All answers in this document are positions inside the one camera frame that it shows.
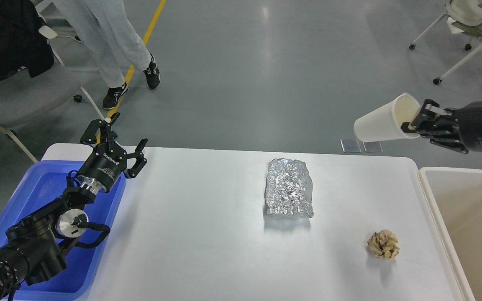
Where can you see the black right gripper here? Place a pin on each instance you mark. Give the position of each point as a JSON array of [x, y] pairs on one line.
[[439, 126]]

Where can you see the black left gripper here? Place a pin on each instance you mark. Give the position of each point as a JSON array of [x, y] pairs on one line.
[[104, 166]]

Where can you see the white paper cup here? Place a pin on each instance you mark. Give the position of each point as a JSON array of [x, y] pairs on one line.
[[384, 123]]

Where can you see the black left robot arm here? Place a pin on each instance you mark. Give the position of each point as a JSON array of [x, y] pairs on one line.
[[38, 244]]

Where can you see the right floor metal plate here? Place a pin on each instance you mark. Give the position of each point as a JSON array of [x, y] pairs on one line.
[[373, 147]]

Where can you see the floor metal plate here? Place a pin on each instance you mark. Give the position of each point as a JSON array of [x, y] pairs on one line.
[[373, 147], [350, 146]]

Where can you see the beige plastic bin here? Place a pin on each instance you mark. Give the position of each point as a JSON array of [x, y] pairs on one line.
[[454, 196]]

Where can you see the left floor metal plate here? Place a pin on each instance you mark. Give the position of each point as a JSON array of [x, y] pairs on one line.
[[350, 146]]

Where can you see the grey office chair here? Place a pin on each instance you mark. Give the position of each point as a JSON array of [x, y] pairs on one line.
[[23, 98]]

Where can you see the white chair with cushion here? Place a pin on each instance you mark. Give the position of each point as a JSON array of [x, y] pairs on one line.
[[461, 16]]

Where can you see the crumpled brown paper ball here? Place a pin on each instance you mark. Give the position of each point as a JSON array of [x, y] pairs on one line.
[[383, 244]]

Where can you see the person in grey trousers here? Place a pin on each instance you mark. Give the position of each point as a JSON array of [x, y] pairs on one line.
[[100, 23]]

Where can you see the black jacket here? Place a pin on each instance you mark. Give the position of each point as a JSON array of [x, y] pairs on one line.
[[21, 44]]

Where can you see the crumpled aluminium foil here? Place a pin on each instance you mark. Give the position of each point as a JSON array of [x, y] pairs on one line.
[[289, 189]]

